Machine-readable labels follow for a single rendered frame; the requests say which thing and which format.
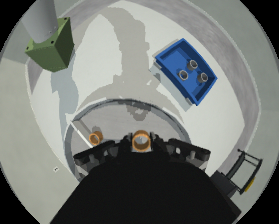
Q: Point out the grey round turntable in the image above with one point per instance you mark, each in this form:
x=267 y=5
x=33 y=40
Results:
x=115 y=120

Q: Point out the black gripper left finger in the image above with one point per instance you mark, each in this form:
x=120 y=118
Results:
x=94 y=156

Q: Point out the bronze bushing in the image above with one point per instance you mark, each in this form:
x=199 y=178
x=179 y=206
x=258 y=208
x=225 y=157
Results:
x=93 y=140
x=141 y=147

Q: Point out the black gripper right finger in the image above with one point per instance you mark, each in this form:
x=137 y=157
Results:
x=188 y=152

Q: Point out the grey metal ring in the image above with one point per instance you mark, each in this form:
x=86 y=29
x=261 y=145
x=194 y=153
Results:
x=184 y=73
x=202 y=77
x=193 y=66

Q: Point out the blue plastic crate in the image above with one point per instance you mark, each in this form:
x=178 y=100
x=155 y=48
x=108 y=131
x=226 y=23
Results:
x=177 y=56

